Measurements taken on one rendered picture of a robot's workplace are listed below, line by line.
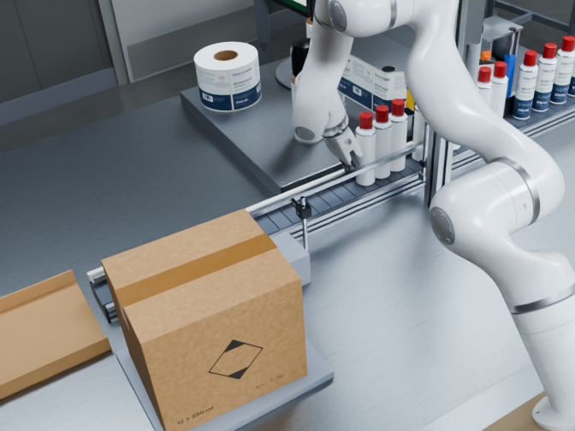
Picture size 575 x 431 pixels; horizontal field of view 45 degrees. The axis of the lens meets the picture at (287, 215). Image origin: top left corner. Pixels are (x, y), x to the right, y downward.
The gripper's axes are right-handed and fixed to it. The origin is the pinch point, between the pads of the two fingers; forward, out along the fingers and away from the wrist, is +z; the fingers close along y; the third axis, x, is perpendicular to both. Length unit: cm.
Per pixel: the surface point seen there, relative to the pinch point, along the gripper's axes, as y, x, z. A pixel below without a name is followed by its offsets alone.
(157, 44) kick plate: 270, -14, 86
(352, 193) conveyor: -2.5, 3.2, 5.6
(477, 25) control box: -17.6, -33.3, -29.2
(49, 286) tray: 13, 77, -18
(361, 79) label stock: 28.3, -24.3, 2.1
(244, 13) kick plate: 275, -75, 106
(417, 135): -0.5, -20.7, 5.2
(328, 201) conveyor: -1.6, 9.7, 3.2
